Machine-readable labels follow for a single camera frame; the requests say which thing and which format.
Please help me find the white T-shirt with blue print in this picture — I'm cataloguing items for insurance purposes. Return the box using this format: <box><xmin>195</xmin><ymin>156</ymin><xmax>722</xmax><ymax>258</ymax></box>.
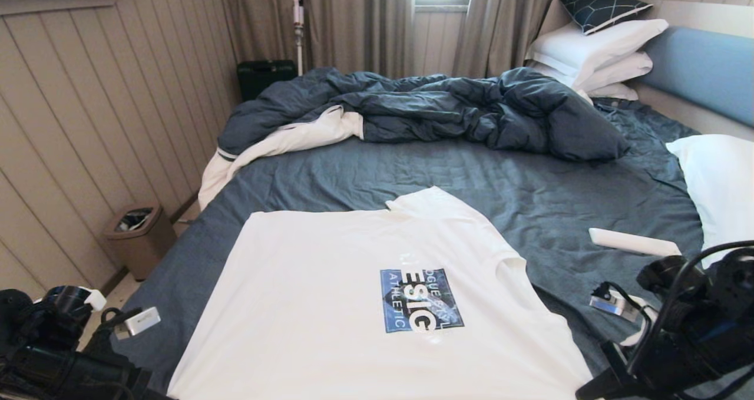
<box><xmin>167</xmin><ymin>186</ymin><xmax>593</xmax><ymax>400</ymax></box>

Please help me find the white flat remote control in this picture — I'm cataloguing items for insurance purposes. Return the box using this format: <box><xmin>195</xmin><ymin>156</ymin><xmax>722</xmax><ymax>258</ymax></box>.
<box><xmin>589</xmin><ymin>227</ymin><xmax>682</xmax><ymax>257</ymax></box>

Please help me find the brown trash bin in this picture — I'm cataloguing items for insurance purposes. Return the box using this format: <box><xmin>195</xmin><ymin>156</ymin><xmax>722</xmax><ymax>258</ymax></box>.
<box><xmin>105</xmin><ymin>204</ymin><xmax>177</xmax><ymax>282</ymax></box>

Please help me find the dark crumpled trash bag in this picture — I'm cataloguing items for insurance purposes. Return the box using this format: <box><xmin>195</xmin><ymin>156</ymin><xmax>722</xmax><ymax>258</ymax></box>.
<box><xmin>116</xmin><ymin>209</ymin><xmax>154</xmax><ymax>233</ymax></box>

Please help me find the white loose pillow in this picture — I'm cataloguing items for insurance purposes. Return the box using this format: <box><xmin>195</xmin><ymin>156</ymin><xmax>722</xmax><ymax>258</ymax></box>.
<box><xmin>666</xmin><ymin>134</ymin><xmax>754</xmax><ymax>268</ymax></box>

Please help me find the flat white stacked pillow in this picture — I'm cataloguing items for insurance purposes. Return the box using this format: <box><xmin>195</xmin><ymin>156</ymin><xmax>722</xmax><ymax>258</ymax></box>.
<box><xmin>586</xmin><ymin>82</ymin><xmax>639</xmax><ymax>101</ymax></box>

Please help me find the blue padded headboard cushion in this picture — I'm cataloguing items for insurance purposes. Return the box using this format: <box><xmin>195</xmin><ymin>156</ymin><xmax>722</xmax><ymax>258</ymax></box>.
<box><xmin>639</xmin><ymin>26</ymin><xmax>754</xmax><ymax>128</ymax></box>

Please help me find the large white stacked pillow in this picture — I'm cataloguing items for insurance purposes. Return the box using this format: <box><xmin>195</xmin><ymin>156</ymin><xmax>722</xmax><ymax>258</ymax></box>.
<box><xmin>525</xmin><ymin>18</ymin><xmax>670</xmax><ymax>85</ymax></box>

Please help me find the dark blue crumpled duvet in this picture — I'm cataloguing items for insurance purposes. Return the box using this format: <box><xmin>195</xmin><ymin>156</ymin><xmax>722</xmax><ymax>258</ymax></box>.
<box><xmin>199</xmin><ymin>66</ymin><xmax>631</xmax><ymax>211</ymax></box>

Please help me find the black hard case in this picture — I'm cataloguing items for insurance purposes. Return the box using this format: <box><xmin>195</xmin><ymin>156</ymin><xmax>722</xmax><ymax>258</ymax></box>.
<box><xmin>237</xmin><ymin>59</ymin><xmax>298</xmax><ymax>101</ymax></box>

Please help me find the dark geometric patterned cushion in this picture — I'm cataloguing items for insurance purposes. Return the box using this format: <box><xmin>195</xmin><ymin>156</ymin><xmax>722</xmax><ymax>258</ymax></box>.
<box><xmin>557</xmin><ymin>0</ymin><xmax>653</xmax><ymax>35</ymax></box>

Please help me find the narrow beige curtain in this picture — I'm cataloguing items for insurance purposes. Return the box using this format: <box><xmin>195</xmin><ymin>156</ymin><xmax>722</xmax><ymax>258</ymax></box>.
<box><xmin>452</xmin><ymin>0</ymin><xmax>616</xmax><ymax>80</ymax></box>

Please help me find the white stick vacuum cleaner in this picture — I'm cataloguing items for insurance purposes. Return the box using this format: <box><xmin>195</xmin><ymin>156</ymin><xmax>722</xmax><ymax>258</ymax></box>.
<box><xmin>293</xmin><ymin>0</ymin><xmax>306</xmax><ymax>77</ymax></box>

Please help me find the wide beige curtain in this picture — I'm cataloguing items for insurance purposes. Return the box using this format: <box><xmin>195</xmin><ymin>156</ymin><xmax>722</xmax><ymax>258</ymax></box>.
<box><xmin>218</xmin><ymin>0</ymin><xmax>415</xmax><ymax>103</ymax></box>

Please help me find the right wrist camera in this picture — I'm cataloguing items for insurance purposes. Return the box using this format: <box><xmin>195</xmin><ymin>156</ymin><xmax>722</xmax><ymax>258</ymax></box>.
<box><xmin>591</xmin><ymin>291</ymin><xmax>643</xmax><ymax>323</ymax></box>

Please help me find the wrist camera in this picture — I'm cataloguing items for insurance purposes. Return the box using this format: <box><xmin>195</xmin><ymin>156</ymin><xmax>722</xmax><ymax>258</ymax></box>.
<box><xmin>591</xmin><ymin>291</ymin><xmax>643</xmax><ymax>323</ymax></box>
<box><xmin>115</xmin><ymin>307</ymin><xmax>161</xmax><ymax>337</ymax></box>

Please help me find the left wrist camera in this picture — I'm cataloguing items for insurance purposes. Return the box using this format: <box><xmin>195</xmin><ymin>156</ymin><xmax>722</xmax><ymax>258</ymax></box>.
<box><xmin>115</xmin><ymin>307</ymin><xmax>161</xmax><ymax>337</ymax></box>

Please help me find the beige headboard frame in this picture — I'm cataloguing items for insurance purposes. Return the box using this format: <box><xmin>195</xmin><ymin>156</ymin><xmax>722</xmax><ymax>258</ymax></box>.
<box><xmin>533</xmin><ymin>0</ymin><xmax>754</xmax><ymax>141</ymax></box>

